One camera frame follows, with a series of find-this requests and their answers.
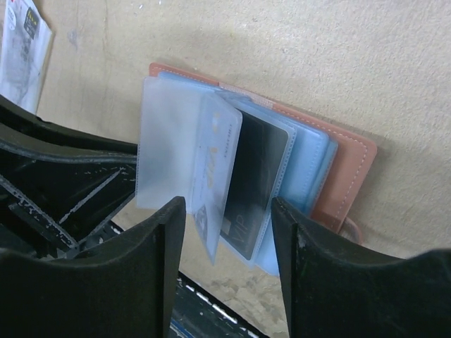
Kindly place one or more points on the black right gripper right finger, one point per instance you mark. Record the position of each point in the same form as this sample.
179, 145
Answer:
333, 287

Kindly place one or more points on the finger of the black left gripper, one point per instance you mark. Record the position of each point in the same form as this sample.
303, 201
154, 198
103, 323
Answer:
57, 200
25, 123

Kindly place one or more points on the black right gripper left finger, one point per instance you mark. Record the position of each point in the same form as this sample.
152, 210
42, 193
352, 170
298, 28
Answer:
62, 297

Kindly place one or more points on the pink leather card holder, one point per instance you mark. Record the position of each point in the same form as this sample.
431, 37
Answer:
324, 167

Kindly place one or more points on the black card in sleeve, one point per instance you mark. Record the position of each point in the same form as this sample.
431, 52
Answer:
261, 148

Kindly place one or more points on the white card in sleeve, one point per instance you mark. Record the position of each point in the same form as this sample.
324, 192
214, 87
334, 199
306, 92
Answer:
219, 132

